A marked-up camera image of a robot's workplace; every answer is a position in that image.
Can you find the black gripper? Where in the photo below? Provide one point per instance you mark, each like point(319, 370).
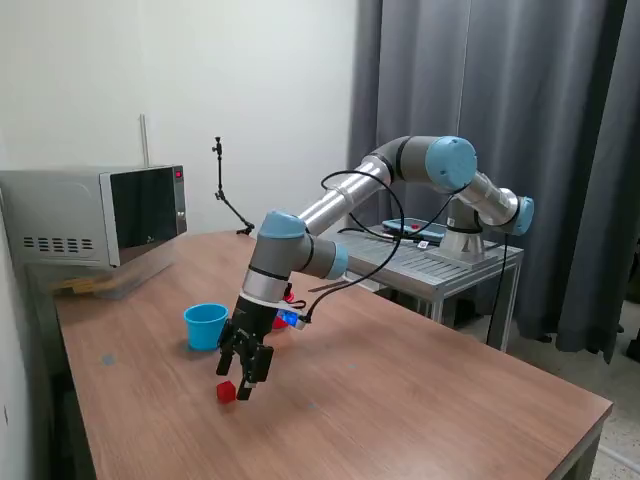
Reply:
point(252, 320)

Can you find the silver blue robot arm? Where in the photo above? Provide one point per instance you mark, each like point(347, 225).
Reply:
point(350, 200)

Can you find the red cube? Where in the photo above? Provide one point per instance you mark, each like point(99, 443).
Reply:
point(225, 392)

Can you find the blue plastic cup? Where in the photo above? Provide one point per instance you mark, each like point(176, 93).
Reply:
point(202, 327)

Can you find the brown flat strip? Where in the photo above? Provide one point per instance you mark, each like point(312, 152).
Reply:
point(327, 287)

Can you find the aluminium profile robot stand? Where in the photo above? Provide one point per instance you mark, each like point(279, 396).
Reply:
point(425, 265)

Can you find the silver microwave oven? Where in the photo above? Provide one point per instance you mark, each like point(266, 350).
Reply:
point(75, 215)

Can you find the blue grey teach pendant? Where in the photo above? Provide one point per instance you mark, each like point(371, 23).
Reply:
point(420, 227)

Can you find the grey curtain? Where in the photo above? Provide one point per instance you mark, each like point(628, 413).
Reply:
point(500, 75)
point(632, 150)

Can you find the dark furniture piece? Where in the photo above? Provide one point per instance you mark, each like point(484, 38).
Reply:
point(631, 320)

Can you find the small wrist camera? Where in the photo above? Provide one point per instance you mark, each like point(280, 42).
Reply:
point(292, 318)

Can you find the white vertical wall conduit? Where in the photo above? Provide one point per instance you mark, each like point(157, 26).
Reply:
point(144, 140)

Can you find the grey table frame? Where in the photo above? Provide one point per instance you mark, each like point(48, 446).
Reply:
point(590, 440)

